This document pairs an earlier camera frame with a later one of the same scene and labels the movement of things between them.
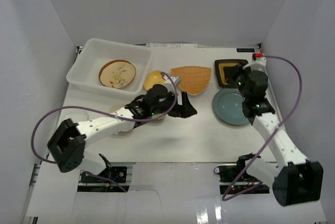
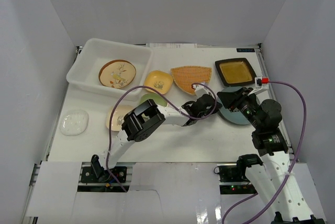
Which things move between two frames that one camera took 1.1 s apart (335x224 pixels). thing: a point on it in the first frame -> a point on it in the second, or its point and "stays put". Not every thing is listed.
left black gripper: [178, 105] -> [207, 101]
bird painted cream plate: [117, 74] stays put
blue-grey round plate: [227, 107] stays put
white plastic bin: [114, 68] stays put
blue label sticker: [245, 49] stays put
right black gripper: [238, 69] -> [230, 98]
